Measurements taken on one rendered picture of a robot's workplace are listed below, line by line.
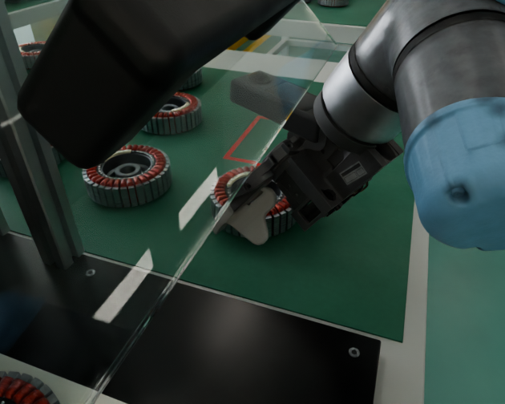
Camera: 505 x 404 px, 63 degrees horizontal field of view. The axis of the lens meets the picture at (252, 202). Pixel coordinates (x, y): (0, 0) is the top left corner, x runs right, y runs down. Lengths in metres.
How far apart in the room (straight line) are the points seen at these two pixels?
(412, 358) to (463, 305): 1.15
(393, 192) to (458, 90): 0.37
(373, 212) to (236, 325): 0.25
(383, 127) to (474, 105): 0.13
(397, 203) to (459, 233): 0.34
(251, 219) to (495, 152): 0.28
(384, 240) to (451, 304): 1.05
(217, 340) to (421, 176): 0.22
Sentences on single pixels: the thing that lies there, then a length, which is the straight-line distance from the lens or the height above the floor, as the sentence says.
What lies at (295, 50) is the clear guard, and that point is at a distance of 0.19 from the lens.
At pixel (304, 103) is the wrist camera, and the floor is 0.91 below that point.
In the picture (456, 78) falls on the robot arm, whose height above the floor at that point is 1.00.
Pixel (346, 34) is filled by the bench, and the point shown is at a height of 0.72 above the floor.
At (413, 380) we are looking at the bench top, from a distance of 0.40.
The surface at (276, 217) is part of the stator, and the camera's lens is 0.47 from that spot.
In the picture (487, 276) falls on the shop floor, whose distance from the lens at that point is 1.69.
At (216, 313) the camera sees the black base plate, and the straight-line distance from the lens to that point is 0.39.
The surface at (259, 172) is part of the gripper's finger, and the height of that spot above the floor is 0.85.
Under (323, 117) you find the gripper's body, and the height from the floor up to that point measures 0.92.
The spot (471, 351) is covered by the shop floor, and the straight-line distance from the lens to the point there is 1.44.
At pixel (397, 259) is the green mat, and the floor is 0.75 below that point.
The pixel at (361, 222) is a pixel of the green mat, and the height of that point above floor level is 0.75.
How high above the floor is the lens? 1.07
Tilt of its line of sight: 36 degrees down
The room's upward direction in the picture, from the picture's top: straight up
